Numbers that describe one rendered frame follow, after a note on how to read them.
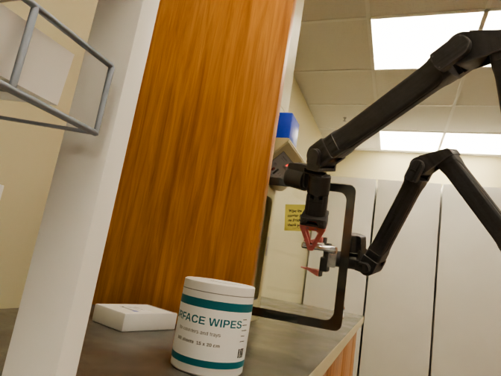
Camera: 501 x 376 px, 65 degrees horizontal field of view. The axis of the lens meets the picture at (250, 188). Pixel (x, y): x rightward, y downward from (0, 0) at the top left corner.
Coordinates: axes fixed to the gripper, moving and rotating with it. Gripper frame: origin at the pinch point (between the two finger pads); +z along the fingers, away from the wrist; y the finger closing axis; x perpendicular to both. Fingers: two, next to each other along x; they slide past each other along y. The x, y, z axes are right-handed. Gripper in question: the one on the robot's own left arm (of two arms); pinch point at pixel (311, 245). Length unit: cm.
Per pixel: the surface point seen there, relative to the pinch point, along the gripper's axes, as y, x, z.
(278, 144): -14.5, -14.7, -24.4
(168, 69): -20, -55, -44
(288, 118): -20.1, -13.4, -31.8
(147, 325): 27.6, -32.6, 16.1
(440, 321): -264, 103, 150
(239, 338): 43.7, -6.0, 1.9
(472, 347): -255, 129, 164
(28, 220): 25, -68, -3
